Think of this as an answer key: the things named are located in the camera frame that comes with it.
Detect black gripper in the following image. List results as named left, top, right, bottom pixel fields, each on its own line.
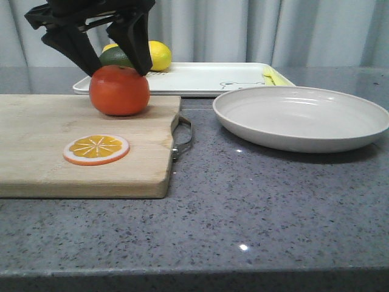
left=25, top=1, right=156, bottom=76

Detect whole orange fruit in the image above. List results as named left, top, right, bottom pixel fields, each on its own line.
left=89, top=65, right=150, bottom=116

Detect beige round plate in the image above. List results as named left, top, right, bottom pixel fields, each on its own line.
left=213, top=86, right=388, bottom=153

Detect white rectangular tray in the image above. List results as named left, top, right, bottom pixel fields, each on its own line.
left=72, top=62, right=296, bottom=98

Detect partly hidden yellow lemon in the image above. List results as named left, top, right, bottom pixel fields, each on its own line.
left=102, top=43, right=118, bottom=52

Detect dark green lime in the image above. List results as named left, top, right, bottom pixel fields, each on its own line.
left=99, top=46, right=133, bottom=68

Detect orange slice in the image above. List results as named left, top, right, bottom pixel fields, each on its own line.
left=63, top=134, right=130, bottom=166

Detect wooden cutting board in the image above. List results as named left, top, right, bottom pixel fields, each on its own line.
left=1, top=94, right=181, bottom=198

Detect yellow-green vegetable sticks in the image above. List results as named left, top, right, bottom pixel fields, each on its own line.
left=262, top=66, right=295, bottom=86

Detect grey curtain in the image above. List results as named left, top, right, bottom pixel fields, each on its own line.
left=0, top=0, right=389, bottom=68

